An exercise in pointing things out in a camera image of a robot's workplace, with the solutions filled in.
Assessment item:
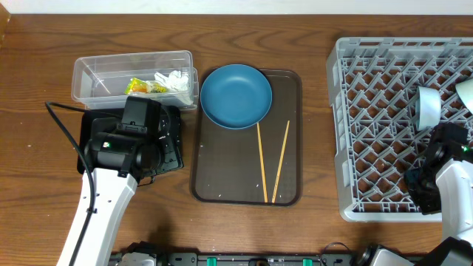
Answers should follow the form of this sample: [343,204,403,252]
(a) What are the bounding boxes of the black plastic tray bin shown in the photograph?
[76,106,183,175]

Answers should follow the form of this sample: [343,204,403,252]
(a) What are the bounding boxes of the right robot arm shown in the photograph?
[356,123,472,266]

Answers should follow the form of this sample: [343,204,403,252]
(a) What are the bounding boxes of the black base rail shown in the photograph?
[108,242,355,266]

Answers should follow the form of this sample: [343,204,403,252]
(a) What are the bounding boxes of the mint green bowl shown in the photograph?
[455,78,473,113]

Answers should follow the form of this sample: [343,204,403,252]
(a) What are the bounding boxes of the white paper napkin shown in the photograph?
[154,70,189,92]

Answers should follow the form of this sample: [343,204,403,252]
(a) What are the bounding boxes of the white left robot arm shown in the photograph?
[58,118,183,265]

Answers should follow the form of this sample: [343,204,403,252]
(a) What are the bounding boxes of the dark brown serving tray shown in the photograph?
[190,69,302,207]

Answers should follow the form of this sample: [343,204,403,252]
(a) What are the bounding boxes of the clear plastic waste bin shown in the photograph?
[71,50,199,110]

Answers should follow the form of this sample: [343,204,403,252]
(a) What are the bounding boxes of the yellow green snack wrapper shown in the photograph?
[124,78,168,95]

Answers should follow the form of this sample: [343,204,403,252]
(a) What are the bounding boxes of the dark blue plate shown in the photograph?
[200,64,273,129]

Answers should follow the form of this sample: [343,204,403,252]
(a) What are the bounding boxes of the light blue rice bowl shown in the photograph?
[415,86,441,131]

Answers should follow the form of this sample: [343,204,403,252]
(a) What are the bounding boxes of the grey dishwasher rack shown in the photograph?
[326,37,472,222]

